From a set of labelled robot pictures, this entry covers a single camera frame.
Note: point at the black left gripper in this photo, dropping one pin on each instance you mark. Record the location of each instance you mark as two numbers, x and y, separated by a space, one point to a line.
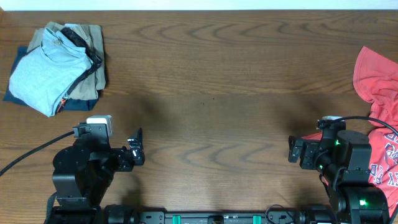
127 157

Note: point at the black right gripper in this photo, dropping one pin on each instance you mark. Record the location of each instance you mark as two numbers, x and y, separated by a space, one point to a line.
303 152

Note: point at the red t-shirt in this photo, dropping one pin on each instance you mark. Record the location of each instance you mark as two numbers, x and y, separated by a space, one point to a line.
375 81

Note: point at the light blue polo shirt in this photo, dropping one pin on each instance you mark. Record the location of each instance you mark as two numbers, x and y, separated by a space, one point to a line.
43 75

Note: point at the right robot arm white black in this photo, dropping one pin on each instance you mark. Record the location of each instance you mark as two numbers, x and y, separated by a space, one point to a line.
342 157

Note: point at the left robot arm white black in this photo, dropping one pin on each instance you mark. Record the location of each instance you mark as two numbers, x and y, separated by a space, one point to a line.
84 171

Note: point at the folded navy blue garment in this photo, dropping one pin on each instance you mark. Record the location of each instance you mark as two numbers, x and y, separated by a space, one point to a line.
71 104

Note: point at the folded beige garment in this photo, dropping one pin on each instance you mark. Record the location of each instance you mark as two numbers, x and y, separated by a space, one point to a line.
88 88

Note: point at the black orange patterned shirt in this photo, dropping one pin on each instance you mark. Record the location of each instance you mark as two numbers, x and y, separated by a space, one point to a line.
85 64

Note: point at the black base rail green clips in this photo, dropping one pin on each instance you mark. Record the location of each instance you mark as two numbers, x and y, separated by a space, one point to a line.
215 218

